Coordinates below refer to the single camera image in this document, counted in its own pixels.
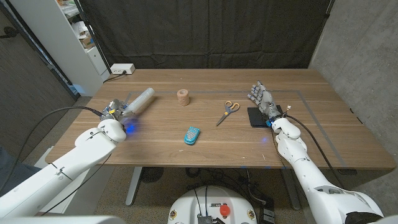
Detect black floor power strip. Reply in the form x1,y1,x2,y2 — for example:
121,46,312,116
259,207,276,224

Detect orange handled scissors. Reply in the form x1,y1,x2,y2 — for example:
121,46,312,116
216,100,241,127

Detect black square block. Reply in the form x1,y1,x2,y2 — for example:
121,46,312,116
247,105,283,128

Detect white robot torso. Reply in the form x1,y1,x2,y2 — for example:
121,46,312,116
0,215,127,224

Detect cardboard box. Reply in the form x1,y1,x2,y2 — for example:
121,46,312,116
79,34,96,49

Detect black backdrop curtain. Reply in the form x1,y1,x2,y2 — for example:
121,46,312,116
79,0,332,70

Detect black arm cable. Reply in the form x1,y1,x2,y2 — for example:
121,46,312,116
284,114,345,189
0,106,103,190

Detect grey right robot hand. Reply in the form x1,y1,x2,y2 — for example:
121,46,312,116
247,80,282,122

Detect black power cord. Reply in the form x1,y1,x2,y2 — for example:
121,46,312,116
103,70,127,83

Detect person's leg in jeans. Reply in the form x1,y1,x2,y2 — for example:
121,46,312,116
0,146,43,197

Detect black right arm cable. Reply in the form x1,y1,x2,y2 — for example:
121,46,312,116
284,114,345,189

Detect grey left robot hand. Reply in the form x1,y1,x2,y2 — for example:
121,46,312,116
99,98,136,122

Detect white shelf cabinet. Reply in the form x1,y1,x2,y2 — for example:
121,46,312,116
9,0,111,97

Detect black backdrop stand pole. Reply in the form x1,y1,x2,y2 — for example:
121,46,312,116
73,0,112,75

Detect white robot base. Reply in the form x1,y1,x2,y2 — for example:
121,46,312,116
167,185,258,224

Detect clear plastic wrap roll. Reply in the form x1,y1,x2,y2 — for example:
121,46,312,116
123,87,155,118

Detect white power strip box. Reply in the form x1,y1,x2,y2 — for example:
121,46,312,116
110,63,136,75

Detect black round floor fan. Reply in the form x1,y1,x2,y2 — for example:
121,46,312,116
139,167,165,184

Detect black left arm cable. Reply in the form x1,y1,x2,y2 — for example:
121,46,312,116
0,106,103,190

